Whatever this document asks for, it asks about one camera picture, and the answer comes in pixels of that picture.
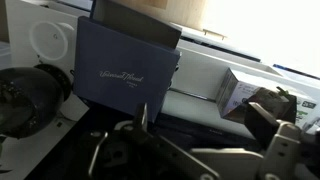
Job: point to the white TV stand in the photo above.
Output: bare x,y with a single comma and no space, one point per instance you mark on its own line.
200,71

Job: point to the white tea sachet box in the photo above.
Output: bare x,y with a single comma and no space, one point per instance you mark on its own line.
236,93

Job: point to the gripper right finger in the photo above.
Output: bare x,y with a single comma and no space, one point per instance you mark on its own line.
283,146

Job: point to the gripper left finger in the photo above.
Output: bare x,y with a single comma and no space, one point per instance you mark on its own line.
156,150

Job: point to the black flat screen TV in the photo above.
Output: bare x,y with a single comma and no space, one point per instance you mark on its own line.
200,131

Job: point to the dark round plant pot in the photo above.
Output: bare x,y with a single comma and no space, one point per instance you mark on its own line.
30,100

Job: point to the clear plastic cup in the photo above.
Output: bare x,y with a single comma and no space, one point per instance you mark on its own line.
50,40

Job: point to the navy blue shoe box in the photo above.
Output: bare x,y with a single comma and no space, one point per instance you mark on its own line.
123,66

